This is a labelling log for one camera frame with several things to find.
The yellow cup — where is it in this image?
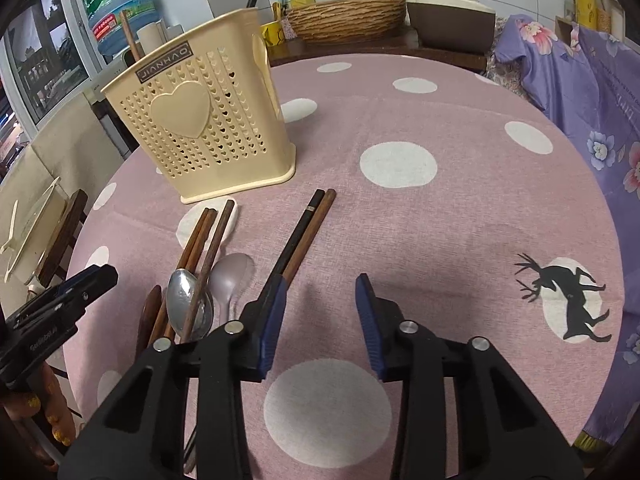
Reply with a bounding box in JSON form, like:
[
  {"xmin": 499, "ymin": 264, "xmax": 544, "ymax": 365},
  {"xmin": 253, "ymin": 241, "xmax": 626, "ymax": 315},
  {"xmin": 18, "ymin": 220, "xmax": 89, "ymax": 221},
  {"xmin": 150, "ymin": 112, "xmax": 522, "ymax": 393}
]
[{"xmin": 261, "ymin": 22, "xmax": 287, "ymax": 47}]

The person's left hand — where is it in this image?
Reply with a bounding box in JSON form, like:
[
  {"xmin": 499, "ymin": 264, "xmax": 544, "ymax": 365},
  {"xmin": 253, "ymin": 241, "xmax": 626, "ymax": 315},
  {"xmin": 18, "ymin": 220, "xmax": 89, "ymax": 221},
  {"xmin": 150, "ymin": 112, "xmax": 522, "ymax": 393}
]
[{"xmin": 5, "ymin": 360, "xmax": 78, "ymax": 466}]

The shiny metal spoon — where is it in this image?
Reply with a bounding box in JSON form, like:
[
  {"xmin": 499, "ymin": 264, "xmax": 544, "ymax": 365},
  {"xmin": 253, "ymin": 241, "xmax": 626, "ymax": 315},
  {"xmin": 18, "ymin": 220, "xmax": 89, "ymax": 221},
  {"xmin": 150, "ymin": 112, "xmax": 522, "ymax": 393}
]
[{"xmin": 166, "ymin": 269, "xmax": 215, "ymax": 341}]

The purple floral cloth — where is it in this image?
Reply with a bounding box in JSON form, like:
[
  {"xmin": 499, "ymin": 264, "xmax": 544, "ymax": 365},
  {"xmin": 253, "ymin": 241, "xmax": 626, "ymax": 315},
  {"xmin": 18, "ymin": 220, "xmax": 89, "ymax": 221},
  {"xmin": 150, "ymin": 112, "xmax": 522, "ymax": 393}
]
[{"xmin": 492, "ymin": 14, "xmax": 640, "ymax": 448}]

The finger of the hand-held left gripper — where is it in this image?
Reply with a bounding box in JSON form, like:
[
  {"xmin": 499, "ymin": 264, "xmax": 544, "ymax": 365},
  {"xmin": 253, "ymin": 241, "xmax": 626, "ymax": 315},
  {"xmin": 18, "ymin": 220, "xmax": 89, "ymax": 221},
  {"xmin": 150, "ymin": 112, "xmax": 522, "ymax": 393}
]
[
  {"xmin": 10, "ymin": 269, "xmax": 119, "ymax": 323},
  {"xmin": 52, "ymin": 264, "xmax": 117, "ymax": 295}
]

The black chopstick with silver band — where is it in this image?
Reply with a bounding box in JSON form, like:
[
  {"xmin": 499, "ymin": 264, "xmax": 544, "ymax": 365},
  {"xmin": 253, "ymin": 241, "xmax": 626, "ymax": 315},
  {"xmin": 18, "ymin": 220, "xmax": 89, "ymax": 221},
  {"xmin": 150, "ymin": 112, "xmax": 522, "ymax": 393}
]
[{"xmin": 272, "ymin": 189, "xmax": 326, "ymax": 278}]

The white water dispenser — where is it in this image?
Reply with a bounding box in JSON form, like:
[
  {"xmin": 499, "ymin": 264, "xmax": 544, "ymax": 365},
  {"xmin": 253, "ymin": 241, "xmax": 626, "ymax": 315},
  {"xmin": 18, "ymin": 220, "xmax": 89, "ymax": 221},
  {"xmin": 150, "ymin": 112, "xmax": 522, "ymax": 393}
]
[{"xmin": 85, "ymin": 50, "xmax": 141, "ymax": 158}]

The cream plastic utensil holder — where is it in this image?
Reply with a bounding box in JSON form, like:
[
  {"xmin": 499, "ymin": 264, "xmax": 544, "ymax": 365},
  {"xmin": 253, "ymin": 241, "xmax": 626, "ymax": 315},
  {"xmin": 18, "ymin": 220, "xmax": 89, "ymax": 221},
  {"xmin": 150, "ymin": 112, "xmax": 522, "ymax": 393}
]
[{"xmin": 100, "ymin": 8, "xmax": 297, "ymax": 205}]

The dark wooden counter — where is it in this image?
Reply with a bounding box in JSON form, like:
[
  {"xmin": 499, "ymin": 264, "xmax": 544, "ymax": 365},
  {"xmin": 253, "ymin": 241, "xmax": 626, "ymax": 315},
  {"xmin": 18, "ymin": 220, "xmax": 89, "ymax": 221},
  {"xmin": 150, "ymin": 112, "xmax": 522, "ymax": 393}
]
[{"xmin": 265, "ymin": 27, "xmax": 488, "ymax": 73}]

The cream and brown container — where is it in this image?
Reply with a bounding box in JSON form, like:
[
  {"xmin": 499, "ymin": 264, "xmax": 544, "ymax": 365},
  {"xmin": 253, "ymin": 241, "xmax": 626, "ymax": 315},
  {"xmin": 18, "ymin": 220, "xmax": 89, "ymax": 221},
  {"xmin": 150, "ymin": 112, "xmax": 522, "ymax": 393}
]
[{"xmin": 405, "ymin": 0, "xmax": 496, "ymax": 55}]

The matte silver spoon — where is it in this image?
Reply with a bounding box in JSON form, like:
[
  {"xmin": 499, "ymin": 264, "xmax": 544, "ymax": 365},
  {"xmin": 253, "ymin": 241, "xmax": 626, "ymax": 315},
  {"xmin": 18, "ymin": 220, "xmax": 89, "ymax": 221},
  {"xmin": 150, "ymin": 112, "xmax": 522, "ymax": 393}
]
[{"xmin": 182, "ymin": 252, "xmax": 257, "ymax": 478}]

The dark wooden spoon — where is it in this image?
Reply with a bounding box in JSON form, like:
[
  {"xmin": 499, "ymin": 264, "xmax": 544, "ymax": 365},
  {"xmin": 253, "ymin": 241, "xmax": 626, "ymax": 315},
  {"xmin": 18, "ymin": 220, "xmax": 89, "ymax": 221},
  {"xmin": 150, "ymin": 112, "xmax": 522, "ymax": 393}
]
[{"xmin": 135, "ymin": 285, "xmax": 164, "ymax": 358}]

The blue water bottle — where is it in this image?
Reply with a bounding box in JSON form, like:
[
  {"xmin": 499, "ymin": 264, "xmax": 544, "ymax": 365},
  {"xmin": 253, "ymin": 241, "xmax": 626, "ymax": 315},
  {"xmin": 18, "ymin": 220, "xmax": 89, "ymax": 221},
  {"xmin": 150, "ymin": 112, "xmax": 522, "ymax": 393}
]
[{"xmin": 79, "ymin": 0, "xmax": 157, "ymax": 56}]

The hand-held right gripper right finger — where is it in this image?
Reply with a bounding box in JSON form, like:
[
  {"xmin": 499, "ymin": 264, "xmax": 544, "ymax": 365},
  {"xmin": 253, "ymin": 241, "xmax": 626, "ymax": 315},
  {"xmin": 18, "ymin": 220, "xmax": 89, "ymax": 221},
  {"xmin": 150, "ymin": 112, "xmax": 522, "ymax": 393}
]
[{"xmin": 355, "ymin": 273, "xmax": 586, "ymax": 480}]

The glass window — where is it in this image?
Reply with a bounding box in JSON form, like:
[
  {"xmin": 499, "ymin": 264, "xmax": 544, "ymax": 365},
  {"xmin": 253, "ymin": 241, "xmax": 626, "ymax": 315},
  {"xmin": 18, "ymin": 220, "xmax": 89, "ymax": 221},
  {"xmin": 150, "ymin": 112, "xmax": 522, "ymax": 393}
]
[{"xmin": 0, "ymin": 0, "xmax": 92, "ymax": 128}]

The beige cloth cover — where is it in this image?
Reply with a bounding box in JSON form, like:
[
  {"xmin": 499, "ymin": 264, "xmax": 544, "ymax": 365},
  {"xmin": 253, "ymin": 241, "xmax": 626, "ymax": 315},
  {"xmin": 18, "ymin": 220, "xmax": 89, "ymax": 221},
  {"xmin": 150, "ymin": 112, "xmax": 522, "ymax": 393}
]
[{"xmin": 0, "ymin": 92, "xmax": 126, "ymax": 281}]

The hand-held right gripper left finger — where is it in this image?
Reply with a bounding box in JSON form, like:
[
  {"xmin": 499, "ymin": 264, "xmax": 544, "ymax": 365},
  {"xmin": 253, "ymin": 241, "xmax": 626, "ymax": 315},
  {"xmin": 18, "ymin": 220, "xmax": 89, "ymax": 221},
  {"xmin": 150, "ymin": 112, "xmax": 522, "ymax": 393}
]
[{"xmin": 57, "ymin": 276, "xmax": 290, "ymax": 480}]

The wicker basket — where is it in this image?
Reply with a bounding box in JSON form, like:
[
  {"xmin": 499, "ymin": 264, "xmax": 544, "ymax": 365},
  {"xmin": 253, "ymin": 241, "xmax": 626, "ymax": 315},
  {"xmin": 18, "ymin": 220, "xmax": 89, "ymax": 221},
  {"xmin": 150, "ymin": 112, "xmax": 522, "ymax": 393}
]
[{"xmin": 285, "ymin": 0, "xmax": 407, "ymax": 43}]

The pink polka dot tablecloth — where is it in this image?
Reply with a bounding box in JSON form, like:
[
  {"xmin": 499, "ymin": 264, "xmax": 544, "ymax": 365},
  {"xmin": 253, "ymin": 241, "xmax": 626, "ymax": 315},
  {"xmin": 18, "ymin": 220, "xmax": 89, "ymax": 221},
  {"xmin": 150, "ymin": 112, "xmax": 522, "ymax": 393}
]
[{"xmin": 62, "ymin": 52, "xmax": 628, "ymax": 480}]

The white paper roll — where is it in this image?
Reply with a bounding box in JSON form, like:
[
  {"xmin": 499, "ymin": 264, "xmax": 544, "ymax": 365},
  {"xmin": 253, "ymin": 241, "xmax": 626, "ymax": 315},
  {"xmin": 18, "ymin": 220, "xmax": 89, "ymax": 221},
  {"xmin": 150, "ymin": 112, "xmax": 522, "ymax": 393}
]
[{"xmin": 137, "ymin": 19, "xmax": 185, "ymax": 55}]

